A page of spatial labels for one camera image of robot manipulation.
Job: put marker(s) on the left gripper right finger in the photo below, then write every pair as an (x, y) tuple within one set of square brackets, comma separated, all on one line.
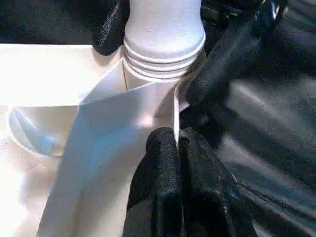
[(207, 197)]

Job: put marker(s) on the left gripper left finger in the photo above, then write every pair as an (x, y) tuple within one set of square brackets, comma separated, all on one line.
[(155, 185)]

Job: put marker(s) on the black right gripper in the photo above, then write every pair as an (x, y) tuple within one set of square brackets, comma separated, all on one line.
[(242, 12)]

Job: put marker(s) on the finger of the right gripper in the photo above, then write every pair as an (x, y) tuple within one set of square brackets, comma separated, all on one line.
[(113, 29)]

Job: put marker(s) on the white plastic table leg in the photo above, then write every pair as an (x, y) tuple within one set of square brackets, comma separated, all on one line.
[(163, 24)]

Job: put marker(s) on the white plastic table top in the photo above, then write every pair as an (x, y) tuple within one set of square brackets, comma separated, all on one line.
[(61, 74)]

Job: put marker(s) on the black work mat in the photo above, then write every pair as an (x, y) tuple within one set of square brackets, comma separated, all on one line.
[(271, 148)]

